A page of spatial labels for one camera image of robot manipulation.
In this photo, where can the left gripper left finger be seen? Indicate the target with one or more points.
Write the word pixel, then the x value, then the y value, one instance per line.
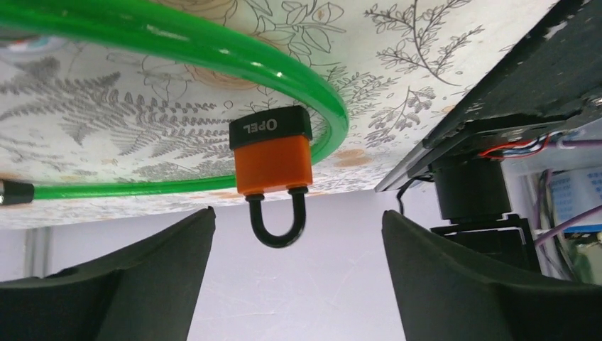
pixel 145 291

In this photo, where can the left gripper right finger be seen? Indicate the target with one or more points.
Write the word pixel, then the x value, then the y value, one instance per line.
pixel 445 291

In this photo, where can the orange black padlock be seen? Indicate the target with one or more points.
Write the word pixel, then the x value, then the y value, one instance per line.
pixel 271 154

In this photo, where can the green cable lock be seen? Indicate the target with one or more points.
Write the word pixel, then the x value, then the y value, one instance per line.
pixel 235 56

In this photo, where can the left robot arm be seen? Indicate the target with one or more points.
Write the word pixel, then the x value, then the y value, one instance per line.
pixel 473 197

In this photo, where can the floral table cloth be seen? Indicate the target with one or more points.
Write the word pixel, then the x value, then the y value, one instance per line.
pixel 105 131

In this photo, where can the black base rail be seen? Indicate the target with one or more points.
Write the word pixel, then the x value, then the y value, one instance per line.
pixel 549 81

